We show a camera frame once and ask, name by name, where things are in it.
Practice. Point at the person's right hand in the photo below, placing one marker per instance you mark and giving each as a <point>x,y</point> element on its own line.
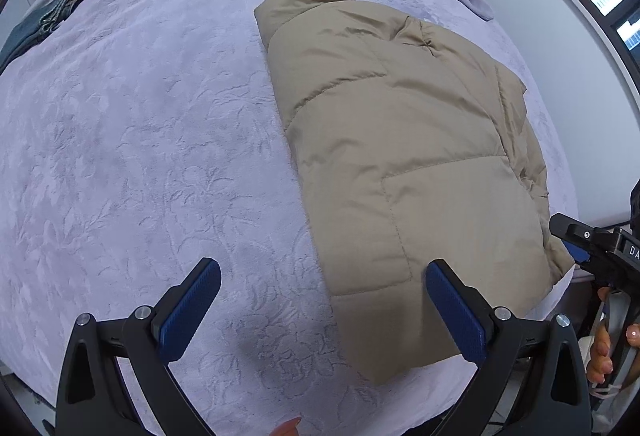
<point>600,356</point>

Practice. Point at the dark denim clothes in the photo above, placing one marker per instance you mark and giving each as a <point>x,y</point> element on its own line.
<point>35,23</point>

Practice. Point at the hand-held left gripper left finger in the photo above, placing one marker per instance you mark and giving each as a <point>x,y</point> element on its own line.
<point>190,306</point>

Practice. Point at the lavender embossed bed cover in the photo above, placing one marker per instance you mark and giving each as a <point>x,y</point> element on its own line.
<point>125,141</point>

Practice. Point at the person's left hand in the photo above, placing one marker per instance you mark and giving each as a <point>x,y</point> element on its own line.
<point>287,427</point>

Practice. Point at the beige puffer jacket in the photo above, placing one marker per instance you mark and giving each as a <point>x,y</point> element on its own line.
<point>400,141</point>

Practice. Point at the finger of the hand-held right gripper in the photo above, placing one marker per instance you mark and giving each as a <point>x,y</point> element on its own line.
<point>570,231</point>

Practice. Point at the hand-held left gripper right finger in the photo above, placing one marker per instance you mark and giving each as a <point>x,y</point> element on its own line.
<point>457,316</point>

